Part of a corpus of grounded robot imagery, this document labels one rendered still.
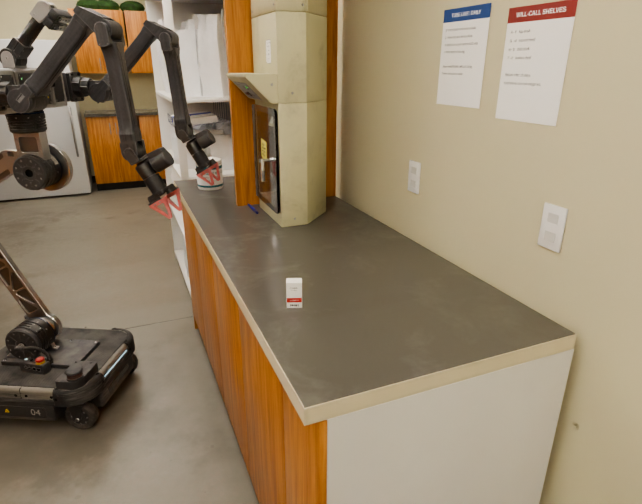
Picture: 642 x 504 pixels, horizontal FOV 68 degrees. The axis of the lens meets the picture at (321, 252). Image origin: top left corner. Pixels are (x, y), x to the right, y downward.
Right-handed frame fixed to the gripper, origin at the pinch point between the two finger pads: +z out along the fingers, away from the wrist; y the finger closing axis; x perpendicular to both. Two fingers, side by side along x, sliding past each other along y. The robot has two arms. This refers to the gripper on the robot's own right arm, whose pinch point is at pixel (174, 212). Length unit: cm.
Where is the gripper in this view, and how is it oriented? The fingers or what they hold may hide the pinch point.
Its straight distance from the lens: 180.0
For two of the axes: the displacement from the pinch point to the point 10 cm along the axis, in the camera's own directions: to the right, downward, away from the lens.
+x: -8.7, 4.3, 2.5
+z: 4.9, 8.3, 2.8
